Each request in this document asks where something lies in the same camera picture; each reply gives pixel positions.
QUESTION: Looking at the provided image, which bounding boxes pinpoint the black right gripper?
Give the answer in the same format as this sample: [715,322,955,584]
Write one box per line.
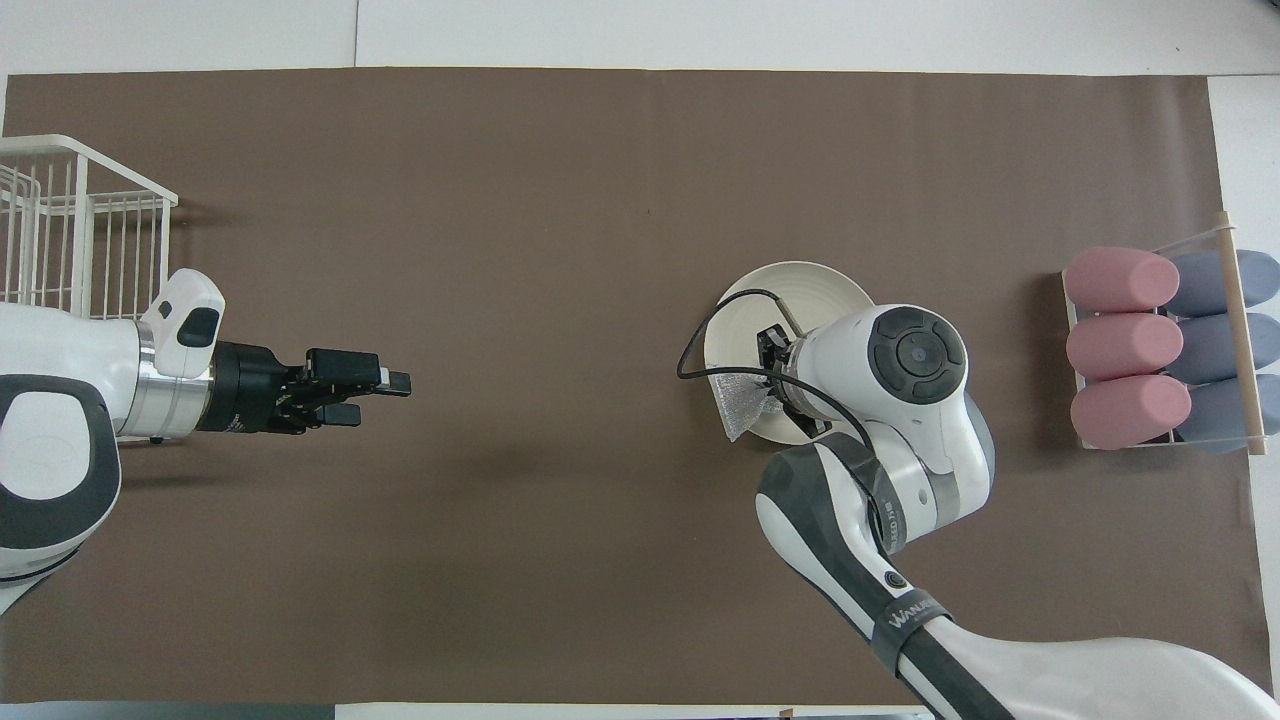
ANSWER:
[757,325,801,411]

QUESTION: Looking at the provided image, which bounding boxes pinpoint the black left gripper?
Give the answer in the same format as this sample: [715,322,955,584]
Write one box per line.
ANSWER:
[197,342,412,436]

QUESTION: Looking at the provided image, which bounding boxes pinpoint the cream round plate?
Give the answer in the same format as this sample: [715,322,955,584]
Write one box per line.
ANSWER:
[704,261,876,446]

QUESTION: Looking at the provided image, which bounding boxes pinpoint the brown table mat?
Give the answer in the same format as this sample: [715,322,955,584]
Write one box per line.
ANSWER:
[0,68,1273,706]

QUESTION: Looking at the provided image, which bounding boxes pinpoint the pink cup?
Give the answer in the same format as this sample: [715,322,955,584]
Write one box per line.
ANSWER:
[1070,375,1193,450]
[1064,247,1181,312]
[1066,313,1184,382]

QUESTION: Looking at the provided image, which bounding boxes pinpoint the blue cup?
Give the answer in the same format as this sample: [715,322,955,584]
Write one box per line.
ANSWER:
[1180,375,1280,454]
[1170,250,1280,316]
[1180,313,1280,384]

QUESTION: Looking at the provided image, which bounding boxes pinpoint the cup rack with wooden bar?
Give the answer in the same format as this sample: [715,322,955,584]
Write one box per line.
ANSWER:
[1060,210,1271,458]

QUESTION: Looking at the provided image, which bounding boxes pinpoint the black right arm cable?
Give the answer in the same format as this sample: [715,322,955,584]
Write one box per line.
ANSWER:
[677,289,886,521]

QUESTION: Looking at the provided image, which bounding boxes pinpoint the white wire dish rack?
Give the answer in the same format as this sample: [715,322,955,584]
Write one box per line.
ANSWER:
[0,135,179,321]

